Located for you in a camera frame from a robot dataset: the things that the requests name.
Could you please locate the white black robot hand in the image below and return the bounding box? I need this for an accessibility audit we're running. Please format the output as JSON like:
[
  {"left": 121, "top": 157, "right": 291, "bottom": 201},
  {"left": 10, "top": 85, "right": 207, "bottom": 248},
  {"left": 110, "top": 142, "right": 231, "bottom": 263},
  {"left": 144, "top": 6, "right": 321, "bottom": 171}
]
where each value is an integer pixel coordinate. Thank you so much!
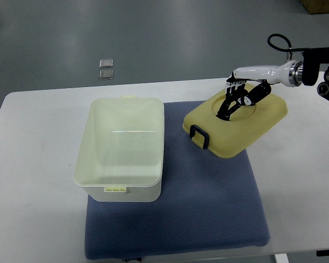
[{"left": 217, "top": 62, "right": 294, "bottom": 121}]

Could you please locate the yellow box lid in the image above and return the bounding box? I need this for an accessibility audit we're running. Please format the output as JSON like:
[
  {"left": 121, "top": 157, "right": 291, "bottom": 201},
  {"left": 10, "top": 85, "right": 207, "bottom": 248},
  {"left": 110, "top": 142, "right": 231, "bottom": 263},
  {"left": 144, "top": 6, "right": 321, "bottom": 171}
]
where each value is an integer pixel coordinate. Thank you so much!
[{"left": 183, "top": 88, "right": 287, "bottom": 158}]

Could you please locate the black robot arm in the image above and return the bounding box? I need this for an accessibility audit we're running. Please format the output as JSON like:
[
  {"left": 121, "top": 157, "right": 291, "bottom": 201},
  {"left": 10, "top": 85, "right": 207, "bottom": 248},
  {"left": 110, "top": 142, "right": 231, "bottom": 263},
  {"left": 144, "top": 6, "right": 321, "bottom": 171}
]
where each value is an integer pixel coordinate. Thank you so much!
[{"left": 267, "top": 33, "right": 329, "bottom": 101}]

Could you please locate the brown cardboard box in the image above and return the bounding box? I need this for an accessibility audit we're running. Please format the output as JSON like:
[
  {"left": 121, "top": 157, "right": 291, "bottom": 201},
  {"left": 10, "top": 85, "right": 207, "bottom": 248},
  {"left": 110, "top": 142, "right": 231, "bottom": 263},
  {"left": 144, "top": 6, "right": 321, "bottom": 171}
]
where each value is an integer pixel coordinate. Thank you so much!
[{"left": 300, "top": 0, "right": 329, "bottom": 14}]

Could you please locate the white storage box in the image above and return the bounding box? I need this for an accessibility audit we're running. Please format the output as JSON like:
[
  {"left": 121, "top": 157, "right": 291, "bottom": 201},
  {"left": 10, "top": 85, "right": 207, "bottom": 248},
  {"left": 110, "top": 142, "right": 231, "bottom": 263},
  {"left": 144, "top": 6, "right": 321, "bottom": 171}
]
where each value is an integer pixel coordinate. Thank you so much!
[{"left": 73, "top": 97, "right": 165, "bottom": 202}]

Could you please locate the blue padded mat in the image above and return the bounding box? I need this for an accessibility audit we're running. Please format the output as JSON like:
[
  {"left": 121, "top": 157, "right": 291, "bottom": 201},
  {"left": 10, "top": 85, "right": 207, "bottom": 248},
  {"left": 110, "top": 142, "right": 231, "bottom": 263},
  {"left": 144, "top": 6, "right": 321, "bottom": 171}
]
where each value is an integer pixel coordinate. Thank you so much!
[{"left": 85, "top": 101, "right": 270, "bottom": 260}]

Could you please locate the lower metal floor plate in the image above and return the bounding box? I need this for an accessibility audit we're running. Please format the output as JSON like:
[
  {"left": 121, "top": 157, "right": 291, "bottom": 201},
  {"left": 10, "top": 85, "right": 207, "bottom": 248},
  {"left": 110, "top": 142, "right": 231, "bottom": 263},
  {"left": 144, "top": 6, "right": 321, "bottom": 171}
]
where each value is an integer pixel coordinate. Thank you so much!
[{"left": 99, "top": 69, "right": 114, "bottom": 81}]

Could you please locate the metal floor plate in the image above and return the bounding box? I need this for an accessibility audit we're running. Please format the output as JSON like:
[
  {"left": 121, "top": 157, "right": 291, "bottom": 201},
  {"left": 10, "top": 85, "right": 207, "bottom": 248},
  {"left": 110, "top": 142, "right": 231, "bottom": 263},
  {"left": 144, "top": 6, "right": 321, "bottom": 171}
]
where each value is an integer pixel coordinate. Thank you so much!
[
  {"left": 99, "top": 59, "right": 114, "bottom": 68},
  {"left": 99, "top": 69, "right": 114, "bottom": 81}
]

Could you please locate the upper metal floor plate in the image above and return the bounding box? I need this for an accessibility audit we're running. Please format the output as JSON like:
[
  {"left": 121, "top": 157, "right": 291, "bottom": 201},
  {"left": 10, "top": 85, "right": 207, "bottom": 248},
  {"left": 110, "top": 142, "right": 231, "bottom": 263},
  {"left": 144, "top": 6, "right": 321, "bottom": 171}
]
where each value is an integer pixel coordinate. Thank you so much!
[{"left": 99, "top": 59, "right": 114, "bottom": 68}]

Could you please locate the black table bracket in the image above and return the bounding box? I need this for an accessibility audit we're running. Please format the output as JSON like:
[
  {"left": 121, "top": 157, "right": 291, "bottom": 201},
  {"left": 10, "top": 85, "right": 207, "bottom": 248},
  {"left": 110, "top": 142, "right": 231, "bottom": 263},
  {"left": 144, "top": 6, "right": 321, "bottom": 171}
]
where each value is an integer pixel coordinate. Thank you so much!
[{"left": 316, "top": 249, "right": 329, "bottom": 257}]

